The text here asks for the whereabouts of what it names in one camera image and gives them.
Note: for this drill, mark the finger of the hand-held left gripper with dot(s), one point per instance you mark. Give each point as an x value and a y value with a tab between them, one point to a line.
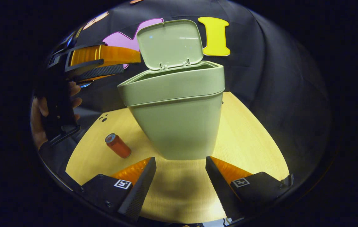
100	72
112	55

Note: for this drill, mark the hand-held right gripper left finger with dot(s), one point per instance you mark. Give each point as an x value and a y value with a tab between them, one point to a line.
139	189

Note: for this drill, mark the light green garbage bin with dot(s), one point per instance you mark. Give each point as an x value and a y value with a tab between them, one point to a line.
179	126

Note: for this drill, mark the wooden desktop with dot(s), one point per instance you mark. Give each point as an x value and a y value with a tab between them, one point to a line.
245	142

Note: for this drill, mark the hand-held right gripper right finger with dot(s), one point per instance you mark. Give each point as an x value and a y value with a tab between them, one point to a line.
221	189

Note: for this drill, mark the red pop can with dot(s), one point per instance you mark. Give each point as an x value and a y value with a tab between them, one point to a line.
119	147

